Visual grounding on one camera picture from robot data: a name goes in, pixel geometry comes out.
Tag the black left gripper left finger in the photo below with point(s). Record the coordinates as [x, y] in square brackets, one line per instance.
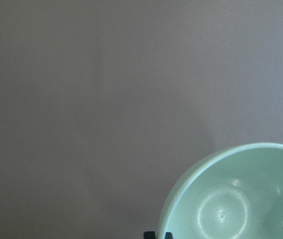
[149, 235]

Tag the mint green bowl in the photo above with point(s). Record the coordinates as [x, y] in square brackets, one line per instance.
[232, 194]

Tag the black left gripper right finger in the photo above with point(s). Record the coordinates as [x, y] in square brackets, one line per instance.
[168, 235]

